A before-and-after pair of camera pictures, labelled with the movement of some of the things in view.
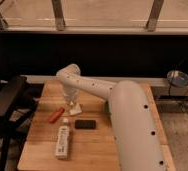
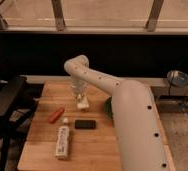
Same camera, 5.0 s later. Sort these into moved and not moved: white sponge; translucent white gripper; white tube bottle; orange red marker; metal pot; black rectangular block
Moved: white sponge; translucent white gripper
Not moved: black rectangular block; orange red marker; metal pot; white tube bottle
